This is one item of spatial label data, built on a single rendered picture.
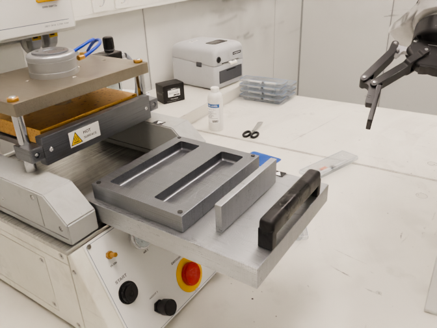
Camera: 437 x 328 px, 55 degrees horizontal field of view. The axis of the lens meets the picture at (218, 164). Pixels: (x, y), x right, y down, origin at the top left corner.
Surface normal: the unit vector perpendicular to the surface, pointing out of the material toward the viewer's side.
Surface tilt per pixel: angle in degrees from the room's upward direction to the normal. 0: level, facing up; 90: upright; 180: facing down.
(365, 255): 0
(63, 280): 90
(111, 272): 65
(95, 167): 0
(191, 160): 0
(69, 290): 90
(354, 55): 90
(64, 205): 41
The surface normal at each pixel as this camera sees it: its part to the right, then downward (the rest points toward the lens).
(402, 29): -0.37, 0.87
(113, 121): 0.83, 0.22
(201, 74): -0.61, 0.38
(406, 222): -0.04, -0.89
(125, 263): 0.74, -0.17
